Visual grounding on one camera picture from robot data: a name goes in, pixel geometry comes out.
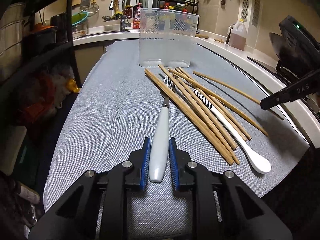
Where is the white handled fork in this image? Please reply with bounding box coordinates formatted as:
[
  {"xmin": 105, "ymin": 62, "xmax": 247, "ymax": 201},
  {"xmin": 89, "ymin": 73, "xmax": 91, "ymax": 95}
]
[{"xmin": 149, "ymin": 91, "xmax": 169, "ymax": 183}]

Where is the wooden chopstick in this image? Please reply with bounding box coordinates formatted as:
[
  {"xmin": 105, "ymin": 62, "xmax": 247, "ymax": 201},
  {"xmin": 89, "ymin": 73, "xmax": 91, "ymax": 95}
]
[
  {"xmin": 175, "ymin": 67, "xmax": 252, "ymax": 141},
  {"xmin": 192, "ymin": 70, "xmax": 285, "ymax": 121},
  {"xmin": 158, "ymin": 64, "xmax": 240, "ymax": 165},
  {"xmin": 144, "ymin": 68, "xmax": 234, "ymax": 165},
  {"xmin": 171, "ymin": 73, "xmax": 237, "ymax": 155},
  {"xmin": 168, "ymin": 68, "xmax": 268, "ymax": 137}
]

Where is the white striped spoon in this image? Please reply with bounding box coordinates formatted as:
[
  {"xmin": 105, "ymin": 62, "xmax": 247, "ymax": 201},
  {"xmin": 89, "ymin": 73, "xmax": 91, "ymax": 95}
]
[{"xmin": 193, "ymin": 89, "xmax": 271, "ymax": 174}]

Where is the chrome kitchen faucet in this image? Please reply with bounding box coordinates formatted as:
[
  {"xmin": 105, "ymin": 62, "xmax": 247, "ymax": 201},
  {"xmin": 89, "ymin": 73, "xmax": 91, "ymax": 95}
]
[{"xmin": 109, "ymin": 0, "xmax": 131, "ymax": 32}]

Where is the grey table mat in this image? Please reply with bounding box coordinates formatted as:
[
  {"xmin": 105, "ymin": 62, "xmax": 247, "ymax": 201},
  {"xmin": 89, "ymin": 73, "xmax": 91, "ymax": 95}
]
[{"xmin": 43, "ymin": 40, "xmax": 309, "ymax": 209}]

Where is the brown liquid plastic jug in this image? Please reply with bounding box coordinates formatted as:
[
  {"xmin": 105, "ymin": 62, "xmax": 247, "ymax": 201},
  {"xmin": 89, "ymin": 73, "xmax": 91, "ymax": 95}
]
[{"xmin": 226, "ymin": 19, "xmax": 247, "ymax": 51}]

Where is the clear plastic utensil holder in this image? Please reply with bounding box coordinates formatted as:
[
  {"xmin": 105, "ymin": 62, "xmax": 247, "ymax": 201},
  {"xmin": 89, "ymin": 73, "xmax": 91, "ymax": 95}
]
[{"xmin": 139, "ymin": 8, "xmax": 200, "ymax": 68}]

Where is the red contents glass jar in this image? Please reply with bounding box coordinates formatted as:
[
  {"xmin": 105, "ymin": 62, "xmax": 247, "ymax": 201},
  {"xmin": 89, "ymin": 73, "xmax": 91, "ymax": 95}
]
[{"xmin": 124, "ymin": 5, "xmax": 133, "ymax": 18}]

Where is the black spice rack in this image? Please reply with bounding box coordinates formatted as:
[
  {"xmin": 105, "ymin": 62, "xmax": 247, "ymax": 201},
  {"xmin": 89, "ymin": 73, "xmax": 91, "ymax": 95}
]
[{"xmin": 156, "ymin": 0, "xmax": 199, "ymax": 14}]

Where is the red soap bottle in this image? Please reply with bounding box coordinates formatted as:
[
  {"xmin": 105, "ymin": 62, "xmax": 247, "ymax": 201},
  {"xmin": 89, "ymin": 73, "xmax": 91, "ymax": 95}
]
[{"xmin": 132, "ymin": 3, "xmax": 142, "ymax": 29}]

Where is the green blue bowls stack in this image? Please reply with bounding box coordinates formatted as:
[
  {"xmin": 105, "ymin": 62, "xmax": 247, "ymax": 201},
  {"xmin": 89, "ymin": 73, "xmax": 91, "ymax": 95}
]
[{"xmin": 71, "ymin": 11, "xmax": 88, "ymax": 33}]

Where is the steel pot on shelf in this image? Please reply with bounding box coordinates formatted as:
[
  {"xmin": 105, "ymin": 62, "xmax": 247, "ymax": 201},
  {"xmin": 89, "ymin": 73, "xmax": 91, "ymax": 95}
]
[{"xmin": 0, "ymin": 3, "xmax": 25, "ymax": 82}]

